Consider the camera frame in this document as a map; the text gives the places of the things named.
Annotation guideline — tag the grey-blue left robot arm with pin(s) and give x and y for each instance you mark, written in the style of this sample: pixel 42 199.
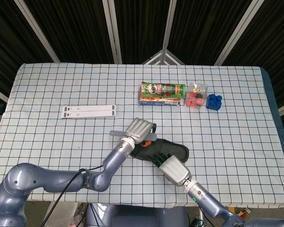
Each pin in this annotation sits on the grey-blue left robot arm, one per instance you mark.
pixel 49 179

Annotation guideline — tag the white paper strip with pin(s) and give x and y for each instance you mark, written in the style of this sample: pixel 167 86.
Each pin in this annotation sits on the white paper strip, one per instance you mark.
pixel 90 111

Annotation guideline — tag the blue building block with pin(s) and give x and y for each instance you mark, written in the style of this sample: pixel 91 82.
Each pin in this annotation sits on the blue building block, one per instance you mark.
pixel 214 102

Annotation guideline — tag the clear box with red caps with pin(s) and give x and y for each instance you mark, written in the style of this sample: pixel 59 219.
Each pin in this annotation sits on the clear box with red caps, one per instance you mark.
pixel 195 98

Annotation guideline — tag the black rubber slipper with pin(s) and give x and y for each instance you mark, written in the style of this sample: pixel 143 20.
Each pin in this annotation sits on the black rubber slipper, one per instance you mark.
pixel 175 149

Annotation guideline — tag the white partition post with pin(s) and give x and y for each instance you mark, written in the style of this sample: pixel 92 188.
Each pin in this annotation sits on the white partition post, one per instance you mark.
pixel 168 23
pixel 38 33
pixel 112 30
pixel 239 30

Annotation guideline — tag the white checked tablecloth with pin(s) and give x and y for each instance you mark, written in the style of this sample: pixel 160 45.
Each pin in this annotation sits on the white checked tablecloth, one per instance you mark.
pixel 227 153

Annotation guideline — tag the grey metal frame stand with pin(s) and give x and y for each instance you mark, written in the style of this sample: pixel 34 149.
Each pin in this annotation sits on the grey metal frame stand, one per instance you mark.
pixel 163 58

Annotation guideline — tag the green chips can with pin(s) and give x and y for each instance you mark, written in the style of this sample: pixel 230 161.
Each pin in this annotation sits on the green chips can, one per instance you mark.
pixel 165 89

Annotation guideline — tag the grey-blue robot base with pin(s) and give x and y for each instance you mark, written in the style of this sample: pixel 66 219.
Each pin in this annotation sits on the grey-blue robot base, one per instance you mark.
pixel 137 216

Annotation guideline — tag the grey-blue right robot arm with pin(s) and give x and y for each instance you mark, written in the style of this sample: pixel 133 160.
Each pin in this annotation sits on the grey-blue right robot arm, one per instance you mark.
pixel 210 201

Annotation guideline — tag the grey handled scrub brush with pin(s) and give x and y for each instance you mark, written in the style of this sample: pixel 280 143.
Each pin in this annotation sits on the grey handled scrub brush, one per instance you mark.
pixel 117 133

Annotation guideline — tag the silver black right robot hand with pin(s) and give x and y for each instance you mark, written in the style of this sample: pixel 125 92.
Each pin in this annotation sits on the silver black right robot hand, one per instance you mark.
pixel 175 170

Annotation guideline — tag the blue orange cardboard box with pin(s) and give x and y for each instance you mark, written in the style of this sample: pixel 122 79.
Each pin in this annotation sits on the blue orange cardboard box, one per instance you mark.
pixel 156 102

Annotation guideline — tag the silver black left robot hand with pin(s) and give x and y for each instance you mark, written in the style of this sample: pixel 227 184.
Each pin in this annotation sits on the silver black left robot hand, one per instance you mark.
pixel 138 130

